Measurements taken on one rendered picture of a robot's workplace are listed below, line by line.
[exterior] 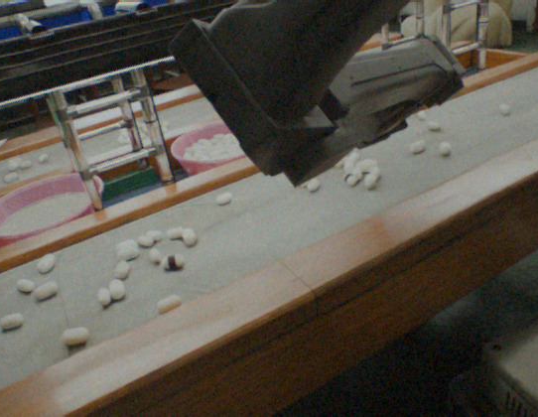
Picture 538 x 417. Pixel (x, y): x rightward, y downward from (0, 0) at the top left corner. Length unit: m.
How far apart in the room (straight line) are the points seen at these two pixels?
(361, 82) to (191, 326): 0.37
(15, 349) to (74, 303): 0.10
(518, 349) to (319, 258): 0.45
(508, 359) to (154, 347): 0.62
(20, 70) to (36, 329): 0.36
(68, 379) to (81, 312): 0.16
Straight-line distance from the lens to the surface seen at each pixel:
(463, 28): 3.84
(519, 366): 0.94
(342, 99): 0.36
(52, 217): 1.08
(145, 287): 0.74
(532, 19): 5.78
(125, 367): 0.59
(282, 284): 0.64
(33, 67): 0.71
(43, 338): 0.74
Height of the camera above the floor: 1.16
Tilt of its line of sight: 30 degrees down
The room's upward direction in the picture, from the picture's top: 10 degrees counter-clockwise
